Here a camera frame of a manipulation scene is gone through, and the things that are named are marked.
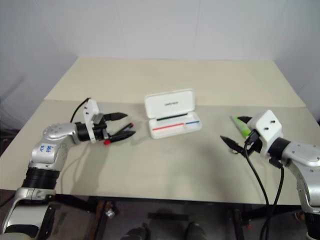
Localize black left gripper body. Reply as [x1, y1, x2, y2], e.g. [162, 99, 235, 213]
[91, 113, 112, 141]

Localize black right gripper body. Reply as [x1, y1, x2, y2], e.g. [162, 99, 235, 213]
[241, 129, 264, 154]

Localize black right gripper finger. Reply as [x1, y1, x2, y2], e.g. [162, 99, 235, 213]
[237, 115, 255, 124]
[219, 135, 245, 154]

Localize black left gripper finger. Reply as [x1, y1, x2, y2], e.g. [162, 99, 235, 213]
[109, 130, 137, 141]
[103, 112, 129, 123]

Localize black marker with red cap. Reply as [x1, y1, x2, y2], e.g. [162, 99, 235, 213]
[103, 122, 135, 146]

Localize white open pencil case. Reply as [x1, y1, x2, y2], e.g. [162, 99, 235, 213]
[143, 87, 203, 140]

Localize green tube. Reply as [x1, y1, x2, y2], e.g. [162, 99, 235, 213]
[229, 114, 251, 139]

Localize black pen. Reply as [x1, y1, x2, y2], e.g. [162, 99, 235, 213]
[155, 112, 189, 121]

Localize dark rounded shape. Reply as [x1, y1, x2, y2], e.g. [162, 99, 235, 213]
[184, 221, 209, 240]
[123, 222, 152, 240]

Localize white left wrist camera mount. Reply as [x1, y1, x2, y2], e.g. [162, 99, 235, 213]
[82, 99, 106, 144]

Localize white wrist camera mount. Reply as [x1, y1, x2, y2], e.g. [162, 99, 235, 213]
[82, 99, 106, 144]
[246, 109, 284, 160]

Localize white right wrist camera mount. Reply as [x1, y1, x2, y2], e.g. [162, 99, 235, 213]
[246, 109, 284, 160]

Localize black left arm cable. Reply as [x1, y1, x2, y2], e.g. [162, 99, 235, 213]
[70, 97, 91, 124]

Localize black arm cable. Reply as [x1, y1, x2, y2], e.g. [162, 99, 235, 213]
[243, 139, 286, 240]
[70, 97, 91, 124]

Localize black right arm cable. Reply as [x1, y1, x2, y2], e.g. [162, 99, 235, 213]
[243, 139, 286, 240]

